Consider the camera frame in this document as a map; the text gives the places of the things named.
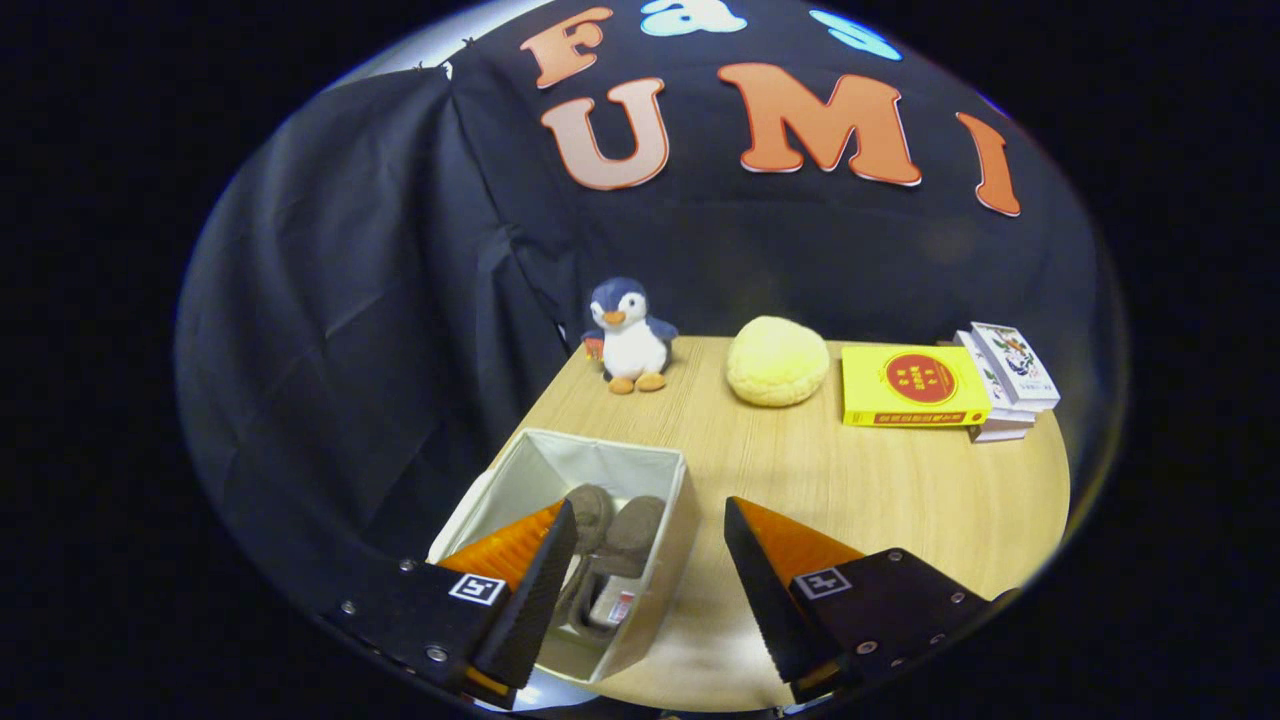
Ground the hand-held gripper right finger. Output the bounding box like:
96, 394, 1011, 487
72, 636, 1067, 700
723, 495, 1021, 706

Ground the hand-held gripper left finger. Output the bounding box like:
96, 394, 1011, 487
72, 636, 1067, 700
320, 498, 579, 711

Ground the brown fuzzy slipper shoe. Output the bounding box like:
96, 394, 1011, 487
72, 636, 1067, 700
575, 495, 667, 641
560, 484, 616, 601

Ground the beige fabric storage box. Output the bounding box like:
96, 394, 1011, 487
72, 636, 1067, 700
425, 428, 701, 686

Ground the yellow plush bread toy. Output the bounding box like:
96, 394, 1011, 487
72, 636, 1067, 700
726, 316, 830, 408

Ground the yellow book with red circle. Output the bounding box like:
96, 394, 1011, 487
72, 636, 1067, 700
841, 345, 992, 429

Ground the penguin plush toy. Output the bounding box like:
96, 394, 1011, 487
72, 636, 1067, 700
581, 277, 679, 395

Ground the white book with colourful cover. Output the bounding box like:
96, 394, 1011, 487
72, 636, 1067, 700
970, 321, 1061, 412

